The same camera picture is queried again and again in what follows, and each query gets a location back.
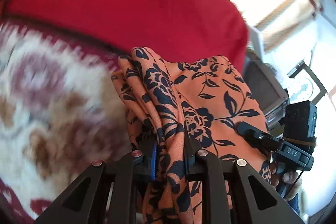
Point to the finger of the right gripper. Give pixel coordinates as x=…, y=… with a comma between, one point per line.
x=257, y=138

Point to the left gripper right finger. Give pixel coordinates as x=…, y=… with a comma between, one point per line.
x=233, y=192

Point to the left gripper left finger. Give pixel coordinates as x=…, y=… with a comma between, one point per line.
x=106, y=192

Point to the orange floral blouse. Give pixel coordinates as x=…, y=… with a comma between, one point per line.
x=204, y=101

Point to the person's right hand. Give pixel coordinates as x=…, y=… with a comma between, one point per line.
x=291, y=178

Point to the maroon floral plush blanket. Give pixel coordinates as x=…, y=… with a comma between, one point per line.
x=59, y=111

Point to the white window ledge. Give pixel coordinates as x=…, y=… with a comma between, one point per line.
x=256, y=38

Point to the red blanket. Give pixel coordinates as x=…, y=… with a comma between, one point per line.
x=178, y=30

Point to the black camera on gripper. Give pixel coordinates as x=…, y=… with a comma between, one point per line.
x=299, y=125

